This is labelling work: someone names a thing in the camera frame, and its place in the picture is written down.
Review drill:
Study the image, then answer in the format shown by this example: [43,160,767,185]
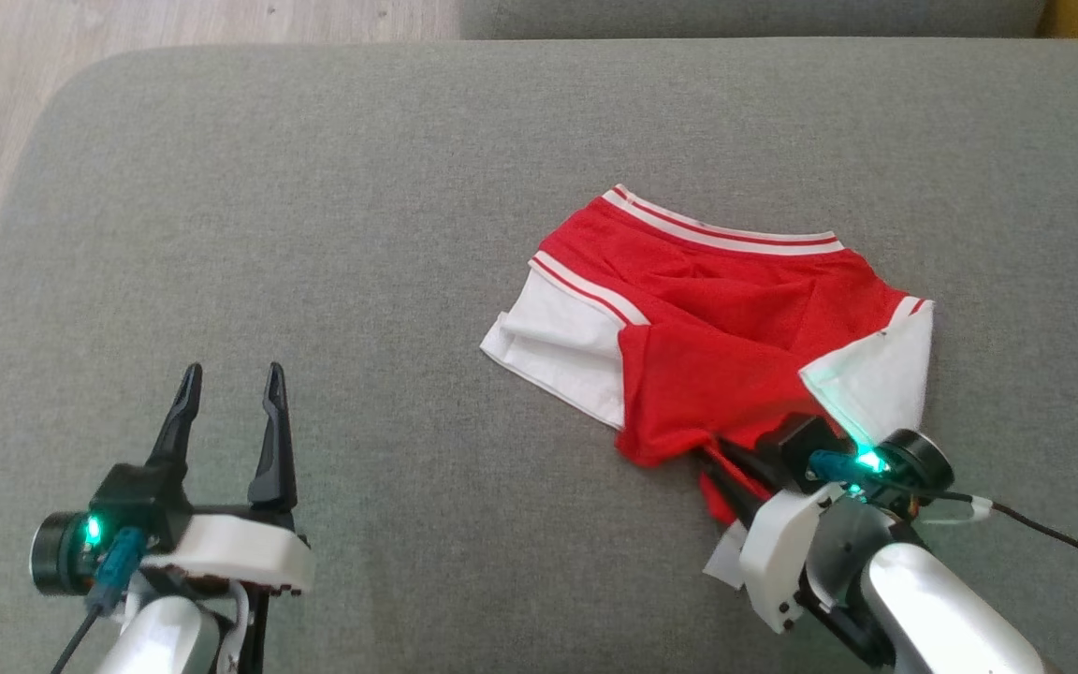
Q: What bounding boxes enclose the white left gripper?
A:
[139,361,316,597]

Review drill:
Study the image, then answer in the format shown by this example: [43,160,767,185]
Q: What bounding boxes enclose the red and white shorts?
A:
[480,183,935,591]

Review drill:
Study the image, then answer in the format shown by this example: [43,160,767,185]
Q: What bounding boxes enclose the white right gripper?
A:
[694,438,846,636]

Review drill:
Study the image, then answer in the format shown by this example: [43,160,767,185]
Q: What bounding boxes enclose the large grey sofa seat cushion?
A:
[0,37,1078,674]

